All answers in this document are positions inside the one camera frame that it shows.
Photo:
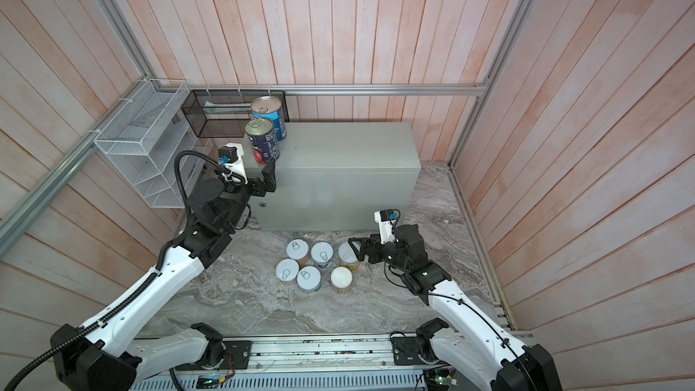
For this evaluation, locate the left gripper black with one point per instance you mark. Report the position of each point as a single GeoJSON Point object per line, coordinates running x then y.
{"type": "Point", "coordinates": [269, 177]}

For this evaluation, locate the pull-tab can rear left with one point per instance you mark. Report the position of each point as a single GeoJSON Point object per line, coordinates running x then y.
{"type": "Point", "coordinates": [298, 250]}

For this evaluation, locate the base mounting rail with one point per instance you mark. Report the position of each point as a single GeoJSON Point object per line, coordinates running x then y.
{"type": "Point", "coordinates": [315, 362]}

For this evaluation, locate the pull-tab can rear middle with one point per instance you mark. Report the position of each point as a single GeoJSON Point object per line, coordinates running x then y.
{"type": "Point", "coordinates": [322, 254]}

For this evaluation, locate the pull-tab can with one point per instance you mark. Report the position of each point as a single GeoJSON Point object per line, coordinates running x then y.
{"type": "Point", "coordinates": [322, 254]}
{"type": "Point", "coordinates": [287, 271]}
{"type": "Point", "coordinates": [309, 279]}
{"type": "Point", "coordinates": [298, 250]}

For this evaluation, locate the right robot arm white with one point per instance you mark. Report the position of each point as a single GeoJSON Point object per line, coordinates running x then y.
{"type": "Point", "coordinates": [464, 337]}

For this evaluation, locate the orange can white lid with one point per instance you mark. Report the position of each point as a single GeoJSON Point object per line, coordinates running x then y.
{"type": "Point", "coordinates": [341, 279]}
{"type": "Point", "coordinates": [347, 257]}

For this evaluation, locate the orange can white lid front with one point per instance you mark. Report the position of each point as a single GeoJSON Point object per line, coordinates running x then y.
{"type": "Point", "coordinates": [341, 279]}

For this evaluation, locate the dark tomato can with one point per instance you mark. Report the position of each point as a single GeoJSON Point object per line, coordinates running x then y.
{"type": "Point", "coordinates": [263, 140]}

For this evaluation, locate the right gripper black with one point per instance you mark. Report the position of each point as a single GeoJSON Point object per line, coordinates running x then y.
{"type": "Point", "coordinates": [362, 252]}

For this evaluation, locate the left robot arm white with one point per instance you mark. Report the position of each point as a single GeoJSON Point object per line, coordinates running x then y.
{"type": "Point", "coordinates": [101, 354]}

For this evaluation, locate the blue soup can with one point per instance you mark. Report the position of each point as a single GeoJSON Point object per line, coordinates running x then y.
{"type": "Point", "coordinates": [269, 107]}

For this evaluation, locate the grey metal cabinet box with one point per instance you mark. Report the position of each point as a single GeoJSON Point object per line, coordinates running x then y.
{"type": "Point", "coordinates": [334, 176]}

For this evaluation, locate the aluminium frame rail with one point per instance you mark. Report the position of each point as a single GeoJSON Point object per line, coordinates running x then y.
{"type": "Point", "coordinates": [35, 202]}

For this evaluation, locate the white wire mesh shelf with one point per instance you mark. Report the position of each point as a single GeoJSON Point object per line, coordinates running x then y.
{"type": "Point", "coordinates": [144, 137]}

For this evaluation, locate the pull-tab can front left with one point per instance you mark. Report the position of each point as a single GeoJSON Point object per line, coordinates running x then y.
{"type": "Point", "coordinates": [287, 271]}

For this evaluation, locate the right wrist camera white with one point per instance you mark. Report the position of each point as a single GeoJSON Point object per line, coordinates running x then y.
{"type": "Point", "coordinates": [387, 221]}

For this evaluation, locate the black mesh basket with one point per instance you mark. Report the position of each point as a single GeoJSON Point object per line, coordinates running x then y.
{"type": "Point", "coordinates": [217, 114]}

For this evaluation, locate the pull-tab can front middle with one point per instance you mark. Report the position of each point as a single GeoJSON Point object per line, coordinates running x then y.
{"type": "Point", "coordinates": [309, 279]}

